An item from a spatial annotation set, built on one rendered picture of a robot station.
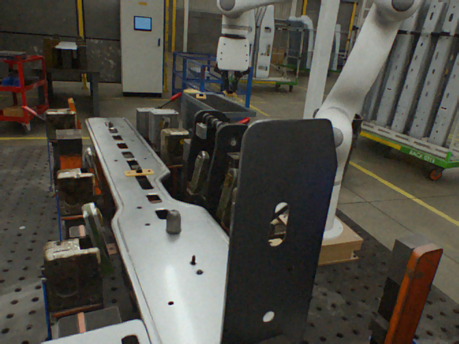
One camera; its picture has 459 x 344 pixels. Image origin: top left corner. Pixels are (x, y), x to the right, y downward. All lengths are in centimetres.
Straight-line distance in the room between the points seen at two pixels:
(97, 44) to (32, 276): 756
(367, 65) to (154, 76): 689
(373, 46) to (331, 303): 75
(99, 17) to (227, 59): 742
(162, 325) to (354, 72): 87
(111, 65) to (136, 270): 802
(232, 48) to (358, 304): 86
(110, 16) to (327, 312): 793
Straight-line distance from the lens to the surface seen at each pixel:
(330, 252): 130
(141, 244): 76
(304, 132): 35
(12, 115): 526
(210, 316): 60
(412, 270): 48
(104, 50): 857
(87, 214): 65
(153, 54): 781
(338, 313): 114
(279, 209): 73
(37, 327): 107
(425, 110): 531
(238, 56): 121
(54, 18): 860
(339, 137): 111
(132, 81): 783
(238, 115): 121
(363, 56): 115
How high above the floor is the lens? 141
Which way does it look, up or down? 21 degrees down
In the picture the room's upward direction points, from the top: 5 degrees clockwise
